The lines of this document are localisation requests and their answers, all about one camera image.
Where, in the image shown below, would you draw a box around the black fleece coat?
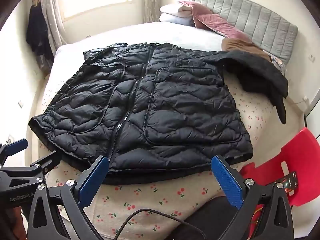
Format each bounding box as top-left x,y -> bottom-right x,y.
216,50 -> 289,125

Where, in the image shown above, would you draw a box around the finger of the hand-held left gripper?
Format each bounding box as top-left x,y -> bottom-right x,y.
0,138 -> 29,166
29,150 -> 62,179

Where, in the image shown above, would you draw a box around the long pink velvet pillow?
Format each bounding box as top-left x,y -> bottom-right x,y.
197,14 -> 253,42

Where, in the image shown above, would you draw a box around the black printed packet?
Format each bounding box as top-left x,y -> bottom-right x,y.
272,171 -> 300,196

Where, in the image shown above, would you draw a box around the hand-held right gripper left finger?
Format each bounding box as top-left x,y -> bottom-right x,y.
26,155 -> 110,240

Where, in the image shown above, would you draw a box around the hanging dark clothes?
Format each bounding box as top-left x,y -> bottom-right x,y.
26,2 -> 55,67

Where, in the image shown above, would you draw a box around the person's black trouser leg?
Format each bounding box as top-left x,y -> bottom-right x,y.
172,196 -> 242,240

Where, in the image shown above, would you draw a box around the grey padded headboard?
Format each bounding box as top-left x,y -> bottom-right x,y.
190,0 -> 299,65

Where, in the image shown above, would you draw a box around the floral printed cloth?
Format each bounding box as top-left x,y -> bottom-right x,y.
264,51 -> 285,73

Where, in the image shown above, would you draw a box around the black cable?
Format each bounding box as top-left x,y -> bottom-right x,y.
116,209 -> 193,240

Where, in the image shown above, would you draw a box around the white folded blanket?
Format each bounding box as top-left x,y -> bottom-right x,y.
160,4 -> 193,18

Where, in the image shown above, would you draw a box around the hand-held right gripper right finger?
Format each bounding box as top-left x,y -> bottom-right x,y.
211,155 -> 295,240

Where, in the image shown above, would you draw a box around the light blue pillow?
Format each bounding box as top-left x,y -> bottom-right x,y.
159,12 -> 196,27

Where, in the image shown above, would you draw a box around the brown garment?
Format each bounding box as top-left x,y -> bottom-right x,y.
221,38 -> 272,62

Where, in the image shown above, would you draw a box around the red plastic chair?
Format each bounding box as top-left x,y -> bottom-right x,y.
239,127 -> 320,208

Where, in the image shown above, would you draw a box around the black quilted puffer jacket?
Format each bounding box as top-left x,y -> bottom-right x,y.
28,42 -> 254,186

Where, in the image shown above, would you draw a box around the patterned curtain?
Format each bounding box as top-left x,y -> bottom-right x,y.
39,0 -> 67,53
143,0 -> 167,23

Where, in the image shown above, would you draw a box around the cherry print blanket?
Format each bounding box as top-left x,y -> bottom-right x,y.
37,72 -> 284,240

